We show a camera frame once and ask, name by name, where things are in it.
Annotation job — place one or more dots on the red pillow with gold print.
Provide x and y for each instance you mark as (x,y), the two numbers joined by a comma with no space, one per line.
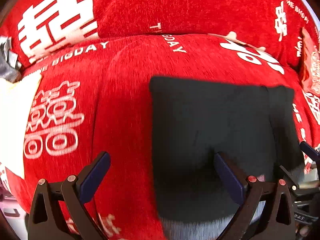
(309,74)

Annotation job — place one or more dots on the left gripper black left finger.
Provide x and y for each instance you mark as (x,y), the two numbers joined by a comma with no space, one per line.
(46,220)

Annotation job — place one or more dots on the grey crumpled cloth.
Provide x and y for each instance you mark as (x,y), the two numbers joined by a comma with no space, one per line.
(9,64)

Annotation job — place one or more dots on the blue grey patterned bedsheet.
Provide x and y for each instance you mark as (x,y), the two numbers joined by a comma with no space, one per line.
(190,229)

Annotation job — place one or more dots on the red blanket with white print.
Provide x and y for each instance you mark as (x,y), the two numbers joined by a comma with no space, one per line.
(97,58)

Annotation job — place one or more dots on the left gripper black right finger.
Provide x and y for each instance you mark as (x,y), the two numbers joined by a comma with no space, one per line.
(265,208)

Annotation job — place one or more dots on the black pants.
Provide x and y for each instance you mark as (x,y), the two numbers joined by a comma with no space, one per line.
(193,120)

